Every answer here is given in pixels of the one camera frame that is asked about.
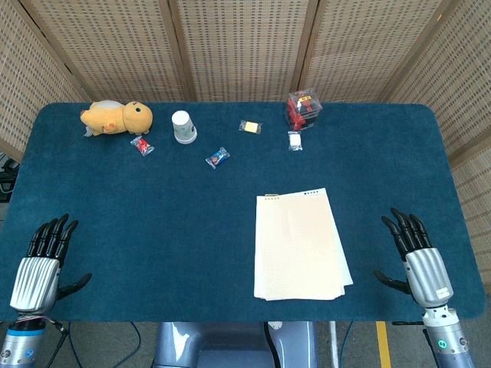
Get yellow wrapped candy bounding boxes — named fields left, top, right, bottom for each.
left=239, top=119, right=263, bottom=135

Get blue floor cable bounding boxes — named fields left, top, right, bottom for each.
left=341, top=320, right=354, bottom=368

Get blue wrapped candy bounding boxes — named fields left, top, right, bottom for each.
left=204, top=146, right=231, bottom=170

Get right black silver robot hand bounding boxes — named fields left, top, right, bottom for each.
left=374, top=207, right=453, bottom=308

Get orange plush animal toy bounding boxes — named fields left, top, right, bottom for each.
left=80, top=100, right=153, bottom=137

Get woven wooden folding screen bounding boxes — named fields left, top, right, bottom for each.
left=0, top=0, right=491, bottom=281

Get red wrapped candy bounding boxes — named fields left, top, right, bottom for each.
left=130, top=135, right=155, bottom=158

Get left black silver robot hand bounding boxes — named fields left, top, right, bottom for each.
left=8, top=213, right=93, bottom=312

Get black floor cable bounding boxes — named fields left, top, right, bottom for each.
left=44, top=318, right=84, bottom=368

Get white table leg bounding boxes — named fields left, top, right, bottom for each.
left=329, top=320, right=341, bottom=368

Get clear box red black pieces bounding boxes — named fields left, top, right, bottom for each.
left=284, top=88, right=322, bottom=131

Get blue felt table mat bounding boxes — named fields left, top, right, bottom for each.
left=0, top=101, right=486, bottom=324

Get yellow floor tape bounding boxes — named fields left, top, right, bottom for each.
left=375, top=320, right=393, bottom=368

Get black office chair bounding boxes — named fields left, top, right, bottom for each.
left=0, top=152, right=20, bottom=204

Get beige cover lined notebook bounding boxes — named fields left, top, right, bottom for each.
left=253, top=187, right=354, bottom=302

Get white paper cup stack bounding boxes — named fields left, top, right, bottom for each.
left=170, top=110, right=199, bottom=145

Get grey blue robot torso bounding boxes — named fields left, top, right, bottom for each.
left=152, top=320, right=318, bottom=368

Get white wrapped candy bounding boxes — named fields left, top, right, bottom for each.
left=287, top=130, right=304, bottom=152

